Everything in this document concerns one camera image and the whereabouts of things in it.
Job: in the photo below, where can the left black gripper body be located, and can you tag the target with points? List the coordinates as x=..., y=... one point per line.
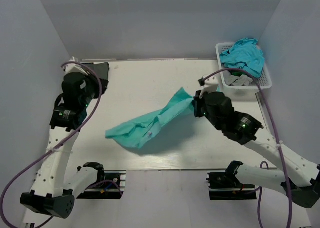
x=93, y=90

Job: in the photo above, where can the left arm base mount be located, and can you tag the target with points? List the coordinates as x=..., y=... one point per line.
x=111, y=187

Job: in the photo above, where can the green cloth in basket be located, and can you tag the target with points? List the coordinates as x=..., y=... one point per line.
x=238, y=72

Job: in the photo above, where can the folded dark green t shirt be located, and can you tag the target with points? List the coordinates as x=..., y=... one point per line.
x=102, y=70

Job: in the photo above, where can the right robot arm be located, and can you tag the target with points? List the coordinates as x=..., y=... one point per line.
x=294, y=175

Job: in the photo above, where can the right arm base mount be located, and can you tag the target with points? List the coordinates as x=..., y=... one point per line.
x=223, y=188

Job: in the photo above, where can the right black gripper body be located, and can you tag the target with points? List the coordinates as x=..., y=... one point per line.
x=200, y=108

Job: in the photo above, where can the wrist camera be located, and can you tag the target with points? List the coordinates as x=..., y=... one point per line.
x=72, y=67
x=208, y=84

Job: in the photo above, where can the light blue t shirt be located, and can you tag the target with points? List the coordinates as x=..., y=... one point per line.
x=244, y=54

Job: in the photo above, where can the teal t shirt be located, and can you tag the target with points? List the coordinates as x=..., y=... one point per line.
x=135, y=133

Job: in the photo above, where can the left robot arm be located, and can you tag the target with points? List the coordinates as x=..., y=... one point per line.
x=50, y=194

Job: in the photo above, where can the grey cloth in basket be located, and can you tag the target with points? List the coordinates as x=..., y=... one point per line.
x=231, y=80

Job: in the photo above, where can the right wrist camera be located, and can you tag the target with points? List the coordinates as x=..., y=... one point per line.
x=208, y=84

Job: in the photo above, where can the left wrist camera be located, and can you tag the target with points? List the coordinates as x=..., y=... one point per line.
x=72, y=67

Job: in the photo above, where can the white plastic basket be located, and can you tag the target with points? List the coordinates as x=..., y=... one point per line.
x=264, y=80

